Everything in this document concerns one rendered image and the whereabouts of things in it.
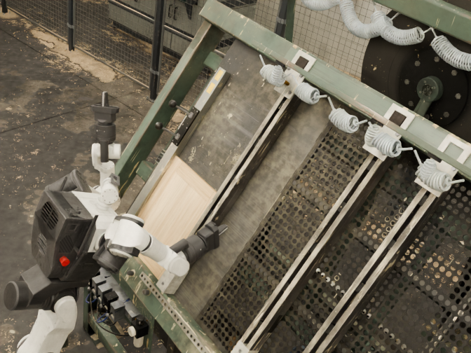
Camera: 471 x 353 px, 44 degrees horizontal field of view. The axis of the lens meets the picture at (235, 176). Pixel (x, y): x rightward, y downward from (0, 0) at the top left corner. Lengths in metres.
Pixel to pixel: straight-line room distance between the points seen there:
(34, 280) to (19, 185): 2.44
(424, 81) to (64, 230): 1.59
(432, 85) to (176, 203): 1.24
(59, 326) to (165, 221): 0.65
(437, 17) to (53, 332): 2.03
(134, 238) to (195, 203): 0.78
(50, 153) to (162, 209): 2.56
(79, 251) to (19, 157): 2.96
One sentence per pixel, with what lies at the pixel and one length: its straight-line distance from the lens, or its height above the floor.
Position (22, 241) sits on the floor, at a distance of 4.29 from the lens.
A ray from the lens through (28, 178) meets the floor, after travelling 4.90.
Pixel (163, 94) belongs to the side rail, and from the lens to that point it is 2.93.
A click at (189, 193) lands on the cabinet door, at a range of 2.67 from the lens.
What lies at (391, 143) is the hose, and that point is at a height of 1.90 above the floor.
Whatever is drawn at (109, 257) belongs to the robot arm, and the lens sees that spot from 2.17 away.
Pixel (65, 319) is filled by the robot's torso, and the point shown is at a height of 0.89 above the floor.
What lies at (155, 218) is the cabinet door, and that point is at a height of 1.05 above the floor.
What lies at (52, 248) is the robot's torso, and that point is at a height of 1.28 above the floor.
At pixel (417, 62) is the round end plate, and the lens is 2.69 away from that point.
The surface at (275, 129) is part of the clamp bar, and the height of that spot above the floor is 1.64.
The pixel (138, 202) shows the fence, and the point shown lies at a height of 1.06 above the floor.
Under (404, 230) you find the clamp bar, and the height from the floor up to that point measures 1.61.
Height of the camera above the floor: 2.77
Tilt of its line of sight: 33 degrees down
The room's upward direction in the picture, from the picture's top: 10 degrees clockwise
